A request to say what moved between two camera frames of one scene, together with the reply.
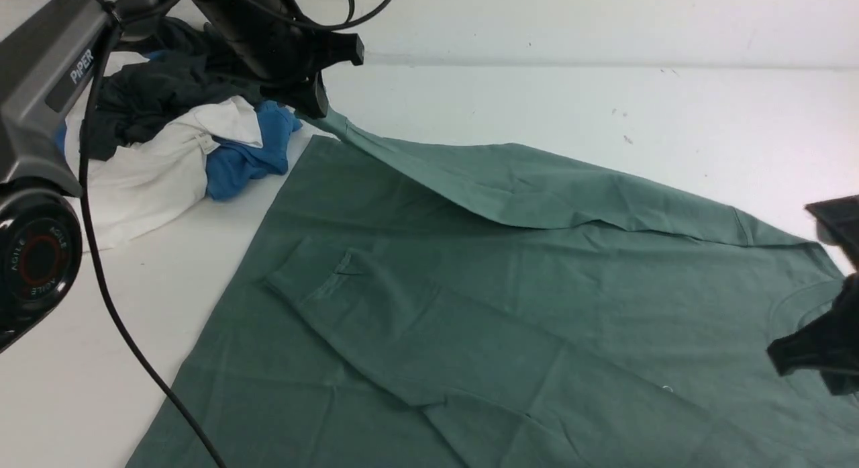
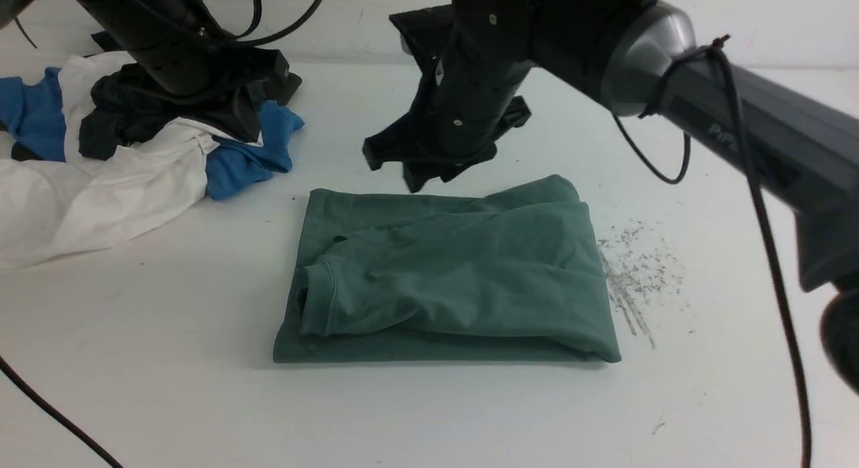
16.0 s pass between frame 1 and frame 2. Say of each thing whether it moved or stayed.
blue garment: stayed
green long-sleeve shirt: moved
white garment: stayed
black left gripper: moved
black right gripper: moved
